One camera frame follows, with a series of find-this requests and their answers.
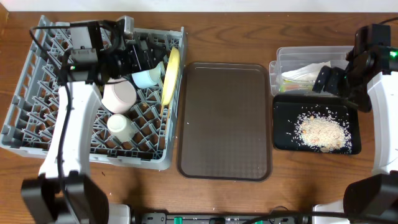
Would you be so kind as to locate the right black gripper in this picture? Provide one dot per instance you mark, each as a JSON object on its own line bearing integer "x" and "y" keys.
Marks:
{"x": 330, "y": 86}

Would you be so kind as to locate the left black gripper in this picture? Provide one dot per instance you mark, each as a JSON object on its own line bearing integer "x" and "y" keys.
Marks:
{"x": 144, "y": 50}

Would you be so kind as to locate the white paper napkin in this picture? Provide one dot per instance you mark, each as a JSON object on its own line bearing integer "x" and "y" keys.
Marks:
{"x": 307, "y": 73}

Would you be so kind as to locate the light blue bowl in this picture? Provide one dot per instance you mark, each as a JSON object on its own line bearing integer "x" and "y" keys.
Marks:
{"x": 149, "y": 78}

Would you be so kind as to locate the yellow round plate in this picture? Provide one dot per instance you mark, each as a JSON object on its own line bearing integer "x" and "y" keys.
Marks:
{"x": 171, "y": 75}

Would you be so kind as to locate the green orange snack wrapper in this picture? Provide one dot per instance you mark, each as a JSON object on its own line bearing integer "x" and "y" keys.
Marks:
{"x": 290, "y": 85}

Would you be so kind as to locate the pink bowl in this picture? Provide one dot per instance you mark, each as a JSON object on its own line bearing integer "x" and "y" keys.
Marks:
{"x": 119, "y": 95}

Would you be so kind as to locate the rice food scraps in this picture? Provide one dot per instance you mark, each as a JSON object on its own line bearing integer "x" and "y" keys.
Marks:
{"x": 322, "y": 131}

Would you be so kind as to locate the small white cup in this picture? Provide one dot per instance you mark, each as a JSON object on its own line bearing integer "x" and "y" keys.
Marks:
{"x": 121, "y": 127}

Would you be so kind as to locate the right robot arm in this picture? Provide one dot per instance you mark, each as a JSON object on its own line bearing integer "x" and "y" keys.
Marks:
{"x": 368, "y": 83}

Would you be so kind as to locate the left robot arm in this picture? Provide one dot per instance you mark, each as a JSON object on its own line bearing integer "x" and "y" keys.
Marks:
{"x": 63, "y": 192}

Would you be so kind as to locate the clear plastic waste bin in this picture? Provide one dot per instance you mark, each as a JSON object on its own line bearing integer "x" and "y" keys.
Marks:
{"x": 292, "y": 58}

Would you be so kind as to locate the black waste tray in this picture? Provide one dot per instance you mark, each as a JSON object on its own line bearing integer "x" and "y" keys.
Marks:
{"x": 289, "y": 111}

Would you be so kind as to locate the brown serving tray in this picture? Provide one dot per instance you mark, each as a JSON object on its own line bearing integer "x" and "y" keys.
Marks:
{"x": 226, "y": 124}

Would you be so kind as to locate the grey plastic dish rack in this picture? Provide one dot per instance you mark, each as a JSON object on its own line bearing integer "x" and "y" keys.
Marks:
{"x": 30, "y": 121}

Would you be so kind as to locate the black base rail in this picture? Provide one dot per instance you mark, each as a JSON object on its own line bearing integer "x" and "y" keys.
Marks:
{"x": 274, "y": 217}

